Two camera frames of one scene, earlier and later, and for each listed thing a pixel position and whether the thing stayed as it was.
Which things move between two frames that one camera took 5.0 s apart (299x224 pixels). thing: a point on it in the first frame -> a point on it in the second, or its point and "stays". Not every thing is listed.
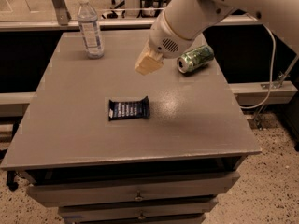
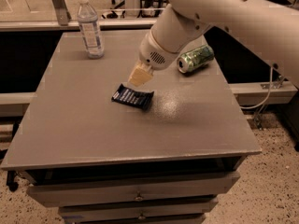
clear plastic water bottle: (90, 28) stays
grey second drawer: (137, 211) stays
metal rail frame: (43, 24) stays
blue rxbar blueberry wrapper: (129, 109) -> (132, 96)
